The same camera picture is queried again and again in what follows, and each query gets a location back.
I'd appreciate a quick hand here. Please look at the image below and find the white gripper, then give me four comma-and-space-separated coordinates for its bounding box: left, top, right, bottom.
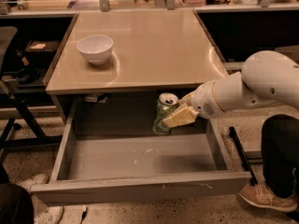
163, 80, 224, 128

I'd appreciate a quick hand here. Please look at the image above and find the green soda can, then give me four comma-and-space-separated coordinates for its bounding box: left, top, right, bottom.
152, 92, 178, 135

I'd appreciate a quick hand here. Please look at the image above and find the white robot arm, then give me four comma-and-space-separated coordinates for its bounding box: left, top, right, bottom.
163, 50, 299, 128

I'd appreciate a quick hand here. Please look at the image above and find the open grey top drawer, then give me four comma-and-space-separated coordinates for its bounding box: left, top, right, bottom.
30, 91, 252, 207

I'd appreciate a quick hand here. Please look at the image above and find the black floor bar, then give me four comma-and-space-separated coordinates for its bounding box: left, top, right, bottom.
229, 127, 258, 186

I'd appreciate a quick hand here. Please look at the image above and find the beige top cabinet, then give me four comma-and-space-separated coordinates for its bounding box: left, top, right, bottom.
43, 8, 236, 123

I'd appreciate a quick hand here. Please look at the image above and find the dark trouser leg right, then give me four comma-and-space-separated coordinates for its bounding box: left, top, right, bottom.
261, 115, 299, 198

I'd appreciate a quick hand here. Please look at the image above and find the dark trouser leg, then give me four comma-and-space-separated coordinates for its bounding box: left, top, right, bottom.
0, 164, 34, 224
261, 115, 299, 198

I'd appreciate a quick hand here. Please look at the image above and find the tan sneaker right side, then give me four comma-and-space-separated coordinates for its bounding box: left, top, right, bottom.
239, 184, 298, 213

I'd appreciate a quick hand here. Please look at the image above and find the white ceramic bowl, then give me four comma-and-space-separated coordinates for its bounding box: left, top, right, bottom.
77, 35, 114, 65

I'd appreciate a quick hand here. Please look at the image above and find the black box on shelf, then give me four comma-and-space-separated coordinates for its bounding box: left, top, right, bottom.
24, 40, 60, 68

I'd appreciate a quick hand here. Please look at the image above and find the black office chair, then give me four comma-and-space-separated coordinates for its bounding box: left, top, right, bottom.
0, 26, 62, 150

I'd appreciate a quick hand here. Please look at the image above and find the white shoe lower left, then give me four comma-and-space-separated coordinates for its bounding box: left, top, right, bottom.
17, 172, 64, 224

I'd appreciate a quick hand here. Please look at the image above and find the dark trouser leg left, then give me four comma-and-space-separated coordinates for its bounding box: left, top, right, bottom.
0, 164, 34, 224

